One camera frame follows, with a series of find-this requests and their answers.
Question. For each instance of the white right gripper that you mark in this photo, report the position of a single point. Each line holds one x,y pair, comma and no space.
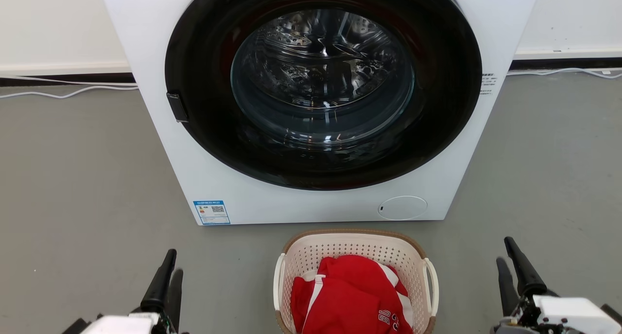
573,315

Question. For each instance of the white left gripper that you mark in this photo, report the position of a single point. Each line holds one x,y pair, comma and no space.
124,325

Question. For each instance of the cream perforated laundry basket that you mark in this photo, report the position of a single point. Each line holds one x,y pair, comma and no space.
354,244

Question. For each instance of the blue energy label sticker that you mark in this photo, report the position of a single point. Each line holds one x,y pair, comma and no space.
212,212

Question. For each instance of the round white filter cover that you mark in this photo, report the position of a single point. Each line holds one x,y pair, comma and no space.
402,208

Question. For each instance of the red and white garment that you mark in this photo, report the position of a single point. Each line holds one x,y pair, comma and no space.
350,300

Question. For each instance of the black round washer door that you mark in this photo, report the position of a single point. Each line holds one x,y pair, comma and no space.
204,110

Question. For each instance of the small white text sticker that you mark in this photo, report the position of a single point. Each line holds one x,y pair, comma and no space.
488,83

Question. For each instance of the white front-load washing machine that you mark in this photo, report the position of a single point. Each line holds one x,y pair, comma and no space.
160,57

